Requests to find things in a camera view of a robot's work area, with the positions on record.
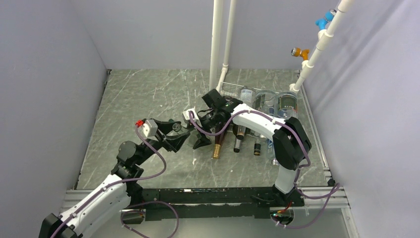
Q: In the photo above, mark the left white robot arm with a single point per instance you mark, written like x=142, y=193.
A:
x=120, y=189

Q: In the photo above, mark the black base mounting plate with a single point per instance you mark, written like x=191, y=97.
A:
x=256, y=202

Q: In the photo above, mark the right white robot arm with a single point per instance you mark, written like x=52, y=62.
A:
x=290, y=141

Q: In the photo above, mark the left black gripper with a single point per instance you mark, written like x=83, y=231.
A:
x=170, y=142

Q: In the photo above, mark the blue pipe nozzle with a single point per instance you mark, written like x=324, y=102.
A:
x=328, y=17

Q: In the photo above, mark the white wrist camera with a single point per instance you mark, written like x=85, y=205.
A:
x=190, y=115
x=147, y=127

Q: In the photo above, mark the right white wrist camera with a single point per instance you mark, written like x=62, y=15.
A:
x=190, y=115

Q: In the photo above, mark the thick white vertical pipe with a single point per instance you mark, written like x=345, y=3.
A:
x=215, y=41

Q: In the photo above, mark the slanted white pipe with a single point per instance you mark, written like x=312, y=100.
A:
x=324, y=38

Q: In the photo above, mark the clear bottle silver cap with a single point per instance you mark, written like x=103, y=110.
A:
x=267, y=102

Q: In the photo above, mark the clear bottle dark green label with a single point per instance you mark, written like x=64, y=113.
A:
x=287, y=105

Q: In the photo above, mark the aluminium frame rail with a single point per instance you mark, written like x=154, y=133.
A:
x=318, y=198

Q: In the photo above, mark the clear bottle white label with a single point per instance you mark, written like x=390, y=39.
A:
x=247, y=96

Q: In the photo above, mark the dark bottle grey foil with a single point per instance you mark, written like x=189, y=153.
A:
x=239, y=132

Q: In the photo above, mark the white wire wine rack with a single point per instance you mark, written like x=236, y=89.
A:
x=272, y=128

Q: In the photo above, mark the dark bottle black cap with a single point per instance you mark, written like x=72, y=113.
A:
x=257, y=147

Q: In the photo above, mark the blue labelled water bottle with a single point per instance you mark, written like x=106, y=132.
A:
x=270, y=154

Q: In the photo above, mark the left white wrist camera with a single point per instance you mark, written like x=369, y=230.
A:
x=147, y=127

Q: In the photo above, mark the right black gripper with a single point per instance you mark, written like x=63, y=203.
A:
x=201, y=142

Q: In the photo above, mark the dark bottle gold foil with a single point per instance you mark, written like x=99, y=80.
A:
x=218, y=145

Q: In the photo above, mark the orange pipe nozzle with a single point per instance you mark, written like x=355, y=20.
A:
x=297, y=52

